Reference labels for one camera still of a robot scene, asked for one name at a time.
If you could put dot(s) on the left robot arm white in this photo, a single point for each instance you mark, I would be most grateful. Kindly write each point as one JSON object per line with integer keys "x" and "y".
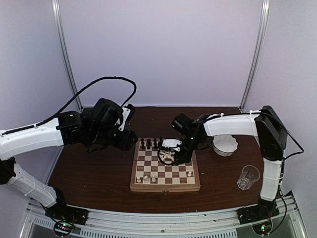
{"x": 61, "y": 129}

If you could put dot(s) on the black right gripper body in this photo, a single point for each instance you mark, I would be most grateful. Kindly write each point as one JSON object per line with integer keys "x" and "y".
{"x": 190, "y": 143}

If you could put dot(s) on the clear plastic cup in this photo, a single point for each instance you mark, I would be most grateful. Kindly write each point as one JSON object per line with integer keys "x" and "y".
{"x": 248, "y": 176}

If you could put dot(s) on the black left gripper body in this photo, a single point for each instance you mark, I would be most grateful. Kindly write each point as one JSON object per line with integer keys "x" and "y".
{"x": 103, "y": 136}

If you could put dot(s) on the dark rook far piece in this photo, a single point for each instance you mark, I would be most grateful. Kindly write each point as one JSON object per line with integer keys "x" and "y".
{"x": 142, "y": 144}

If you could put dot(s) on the white scalloped bowl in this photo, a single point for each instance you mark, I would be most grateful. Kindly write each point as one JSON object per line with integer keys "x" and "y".
{"x": 224, "y": 145}

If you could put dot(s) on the right aluminium corner post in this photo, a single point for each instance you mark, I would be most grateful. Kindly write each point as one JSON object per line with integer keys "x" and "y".
{"x": 262, "y": 28}

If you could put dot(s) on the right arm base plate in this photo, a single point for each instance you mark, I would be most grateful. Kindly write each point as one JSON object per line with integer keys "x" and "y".
{"x": 254, "y": 213}

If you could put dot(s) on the aluminium corner post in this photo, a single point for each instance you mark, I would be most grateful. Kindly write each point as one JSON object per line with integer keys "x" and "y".
{"x": 62, "y": 41}
{"x": 262, "y": 28}

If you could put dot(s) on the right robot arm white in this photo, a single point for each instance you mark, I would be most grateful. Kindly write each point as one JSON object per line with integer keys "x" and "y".
{"x": 263, "y": 124}

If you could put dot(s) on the aluminium front rail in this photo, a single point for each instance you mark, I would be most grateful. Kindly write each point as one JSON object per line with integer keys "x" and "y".
{"x": 209, "y": 224}

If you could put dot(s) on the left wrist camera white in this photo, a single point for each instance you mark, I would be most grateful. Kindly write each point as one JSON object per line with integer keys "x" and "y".
{"x": 124, "y": 116}

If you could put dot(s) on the left aluminium corner post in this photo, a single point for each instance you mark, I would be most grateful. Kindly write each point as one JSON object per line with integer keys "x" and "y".
{"x": 62, "y": 41}

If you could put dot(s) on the wooden chess board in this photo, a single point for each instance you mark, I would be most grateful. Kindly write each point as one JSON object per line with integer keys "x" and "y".
{"x": 170, "y": 178}

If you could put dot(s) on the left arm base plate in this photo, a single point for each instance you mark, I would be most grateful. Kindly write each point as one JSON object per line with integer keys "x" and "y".
{"x": 62, "y": 212}

